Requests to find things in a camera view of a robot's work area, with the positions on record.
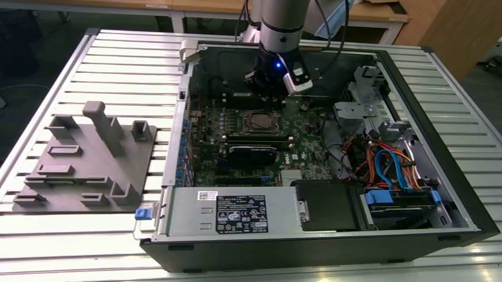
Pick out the silver CPU plate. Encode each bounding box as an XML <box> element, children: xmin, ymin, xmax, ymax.
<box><xmin>250</xmin><ymin>113</ymin><xmax>277</xmax><ymax>132</ymax></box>

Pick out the metal socket cover frame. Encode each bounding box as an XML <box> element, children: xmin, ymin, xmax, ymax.
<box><xmin>244</xmin><ymin>110</ymin><xmax>285</xmax><ymax>136</ymax></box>

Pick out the CPU socket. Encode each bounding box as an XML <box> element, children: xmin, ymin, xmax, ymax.
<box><xmin>241</xmin><ymin>109</ymin><xmax>290</xmax><ymax>138</ymax></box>

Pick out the black expansion slot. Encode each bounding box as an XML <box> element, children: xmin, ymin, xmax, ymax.
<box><xmin>214</xmin><ymin>175</ymin><xmax>265</xmax><ymax>186</ymax></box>

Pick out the grey plastic case latch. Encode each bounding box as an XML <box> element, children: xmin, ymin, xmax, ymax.
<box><xmin>178</xmin><ymin>40</ymin><xmax>205</xmax><ymax>64</ymax></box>

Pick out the silver metal drive cage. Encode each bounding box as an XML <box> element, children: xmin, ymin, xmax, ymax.
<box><xmin>333</xmin><ymin>66</ymin><xmax>420</xmax><ymax>147</ymax></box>

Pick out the black graphics card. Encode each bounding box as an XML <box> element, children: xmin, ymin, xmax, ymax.
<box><xmin>226</xmin><ymin>145</ymin><xmax>280</xmax><ymax>166</ymax></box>

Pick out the green motherboard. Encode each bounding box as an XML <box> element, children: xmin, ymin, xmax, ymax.
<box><xmin>187</xmin><ymin>98</ymin><xmax>345</xmax><ymax>188</ymax></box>

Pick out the wooden desk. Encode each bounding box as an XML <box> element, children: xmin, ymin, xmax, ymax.
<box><xmin>0</xmin><ymin>0</ymin><xmax>412</xmax><ymax>45</ymax></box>

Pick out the silver power supply unit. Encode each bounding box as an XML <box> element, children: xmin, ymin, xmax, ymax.
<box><xmin>155</xmin><ymin>186</ymin><xmax>306</xmax><ymax>236</ymax></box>

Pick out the hard disk in blue carrier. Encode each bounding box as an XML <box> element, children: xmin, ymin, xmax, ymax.
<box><xmin>362</xmin><ymin>187</ymin><xmax>442</xmax><ymax>231</ymax></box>

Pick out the wooden cabinet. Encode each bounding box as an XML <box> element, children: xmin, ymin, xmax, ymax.
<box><xmin>394</xmin><ymin>0</ymin><xmax>502</xmax><ymax>82</ymax></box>

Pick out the grey parts rack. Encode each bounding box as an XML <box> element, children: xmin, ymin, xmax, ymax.
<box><xmin>11</xmin><ymin>100</ymin><xmax>159</xmax><ymax>213</ymax></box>

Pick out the black open PC case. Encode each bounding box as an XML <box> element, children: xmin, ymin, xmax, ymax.
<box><xmin>139</xmin><ymin>39</ymin><xmax>501</xmax><ymax>274</ymax></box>

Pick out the white camera box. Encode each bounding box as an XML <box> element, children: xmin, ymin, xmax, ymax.
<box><xmin>282</xmin><ymin>66</ymin><xmax>316</xmax><ymax>96</ymax></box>

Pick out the black wire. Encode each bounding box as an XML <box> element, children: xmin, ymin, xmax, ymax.
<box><xmin>320</xmin><ymin>111</ymin><xmax>357</xmax><ymax>180</ymax></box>

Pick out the black camera cable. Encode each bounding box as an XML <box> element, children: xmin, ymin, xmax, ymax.
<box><xmin>309</xmin><ymin>0</ymin><xmax>352</xmax><ymax>83</ymax></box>
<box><xmin>236</xmin><ymin>0</ymin><xmax>253</xmax><ymax>42</ymax></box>

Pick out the blue data wire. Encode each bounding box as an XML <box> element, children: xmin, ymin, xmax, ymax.
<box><xmin>374</xmin><ymin>149</ymin><xmax>409</xmax><ymax>193</ymax></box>

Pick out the orange yellow wire bundle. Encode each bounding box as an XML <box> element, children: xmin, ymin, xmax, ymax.
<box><xmin>392</xmin><ymin>146</ymin><xmax>424</xmax><ymax>189</ymax></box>

